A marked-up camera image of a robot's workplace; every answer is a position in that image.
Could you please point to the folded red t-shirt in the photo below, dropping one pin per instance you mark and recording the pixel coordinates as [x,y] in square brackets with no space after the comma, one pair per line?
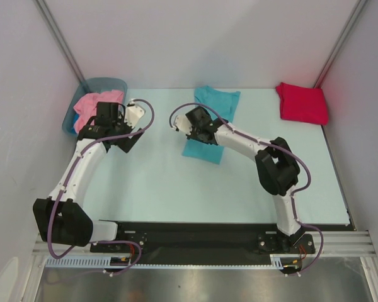
[301,104]

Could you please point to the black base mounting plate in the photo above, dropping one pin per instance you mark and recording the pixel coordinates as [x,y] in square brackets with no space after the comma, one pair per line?
[262,238]

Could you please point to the aluminium front rail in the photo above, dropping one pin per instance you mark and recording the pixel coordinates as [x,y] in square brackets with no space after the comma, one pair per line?
[334,244]

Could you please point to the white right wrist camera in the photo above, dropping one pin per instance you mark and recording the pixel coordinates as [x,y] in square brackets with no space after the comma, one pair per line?
[181,123]

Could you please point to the pink t-shirt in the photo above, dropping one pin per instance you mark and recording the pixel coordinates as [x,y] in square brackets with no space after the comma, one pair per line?
[86,107]

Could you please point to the blue t-shirt in basket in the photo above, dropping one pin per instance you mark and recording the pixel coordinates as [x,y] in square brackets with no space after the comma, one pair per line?
[76,117]

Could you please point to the right aluminium corner post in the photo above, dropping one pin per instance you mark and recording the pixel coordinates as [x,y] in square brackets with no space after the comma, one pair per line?
[340,42]

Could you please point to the aluminium corner post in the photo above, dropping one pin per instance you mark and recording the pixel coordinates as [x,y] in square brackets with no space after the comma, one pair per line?
[58,36]
[340,42]

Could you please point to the teal t-shirt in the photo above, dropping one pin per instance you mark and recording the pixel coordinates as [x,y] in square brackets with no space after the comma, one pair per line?
[225,104]

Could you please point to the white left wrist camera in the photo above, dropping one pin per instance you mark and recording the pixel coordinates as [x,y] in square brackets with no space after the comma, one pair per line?
[133,113]

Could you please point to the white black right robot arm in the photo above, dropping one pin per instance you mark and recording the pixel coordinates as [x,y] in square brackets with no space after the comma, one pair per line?
[277,170]

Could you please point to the left aluminium corner post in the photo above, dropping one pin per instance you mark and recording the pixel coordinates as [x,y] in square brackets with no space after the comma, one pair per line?
[58,36]

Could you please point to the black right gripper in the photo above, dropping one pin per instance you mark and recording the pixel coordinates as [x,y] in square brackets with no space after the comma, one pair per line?
[195,135]

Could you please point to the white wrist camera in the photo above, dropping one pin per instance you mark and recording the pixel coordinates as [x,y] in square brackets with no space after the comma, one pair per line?
[133,113]
[181,123]

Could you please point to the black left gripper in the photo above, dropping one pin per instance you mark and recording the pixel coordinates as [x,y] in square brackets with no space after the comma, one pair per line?
[126,143]

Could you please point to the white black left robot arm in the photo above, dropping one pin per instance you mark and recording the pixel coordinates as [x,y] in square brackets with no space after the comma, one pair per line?
[60,217]

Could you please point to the white slotted cable duct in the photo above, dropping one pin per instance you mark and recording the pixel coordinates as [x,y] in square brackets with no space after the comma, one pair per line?
[109,262]

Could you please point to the grey-blue plastic basket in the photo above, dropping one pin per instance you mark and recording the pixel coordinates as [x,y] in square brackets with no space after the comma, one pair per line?
[96,84]

